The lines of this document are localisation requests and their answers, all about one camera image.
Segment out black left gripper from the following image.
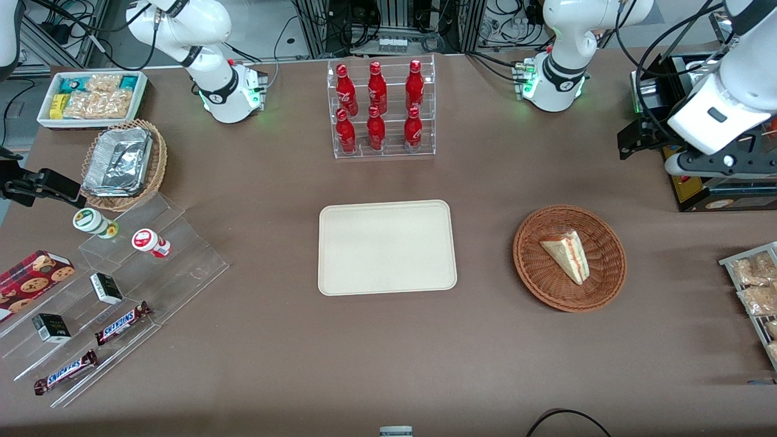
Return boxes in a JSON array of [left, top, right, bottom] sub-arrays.
[[617, 114, 777, 180]]

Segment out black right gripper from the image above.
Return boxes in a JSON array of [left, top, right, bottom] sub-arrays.
[[0, 144, 87, 209]]

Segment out light wicker basket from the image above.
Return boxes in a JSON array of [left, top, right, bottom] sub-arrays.
[[80, 119, 168, 212]]

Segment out triangular wrapped sandwich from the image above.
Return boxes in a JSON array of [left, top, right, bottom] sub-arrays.
[[538, 229, 591, 286]]

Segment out tray of packaged crackers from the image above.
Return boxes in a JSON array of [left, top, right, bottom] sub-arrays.
[[719, 241, 777, 372]]

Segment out brown wicker basket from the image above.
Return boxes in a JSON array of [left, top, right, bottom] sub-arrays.
[[512, 204, 628, 314]]

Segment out beige plastic tray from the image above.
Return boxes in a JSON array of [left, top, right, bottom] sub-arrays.
[[317, 199, 458, 297]]

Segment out green lid yogurt cup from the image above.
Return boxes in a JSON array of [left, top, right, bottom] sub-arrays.
[[72, 208, 120, 240]]

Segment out silver foil packets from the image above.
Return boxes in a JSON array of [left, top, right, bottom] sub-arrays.
[[83, 127, 153, 198]]

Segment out white rectangular snack bin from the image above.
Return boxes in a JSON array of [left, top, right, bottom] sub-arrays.
[[36, 70, 149, 132]]

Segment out black machine with yellow panel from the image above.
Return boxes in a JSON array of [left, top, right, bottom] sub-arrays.
[[630, 52, 777, 214]]

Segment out red plaid cookie box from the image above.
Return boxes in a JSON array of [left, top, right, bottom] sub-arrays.
[[0, 249, 77, 323]]

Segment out red lid yogurt cup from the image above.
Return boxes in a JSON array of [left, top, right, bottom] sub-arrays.
[[131, 228, 172, 259]]

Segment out small black box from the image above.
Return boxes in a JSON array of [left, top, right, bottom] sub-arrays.
[[31, 313, 72, 345], [89, 272, 124, 306]]

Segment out clear acrylic stepped shelf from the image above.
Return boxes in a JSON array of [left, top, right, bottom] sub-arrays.
[[0, 192, 231, 409]]

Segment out Snickers chocolate bar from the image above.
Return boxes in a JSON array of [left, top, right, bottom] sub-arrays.
[[33, 349, 100, 396], [93, 301, 153, 347]]

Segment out red cola bottle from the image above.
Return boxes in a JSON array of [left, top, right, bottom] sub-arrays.
[[403, 106, 424, 153], [367, 61, 389, 116], [335, 108, 358, 155], [335, 63, 359, 117], [366, 106, 387, 152], [405, 59, 426, 113]]

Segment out clear acrylic bottle rack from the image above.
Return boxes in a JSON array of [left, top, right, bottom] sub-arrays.
[[326, 54, 437, 160]]

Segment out black cable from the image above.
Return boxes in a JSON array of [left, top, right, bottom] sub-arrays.
[[524, 408, 614, 437]]

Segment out aluminium frame rack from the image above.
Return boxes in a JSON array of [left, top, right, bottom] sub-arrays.
[[290, 0, 487, 59]]

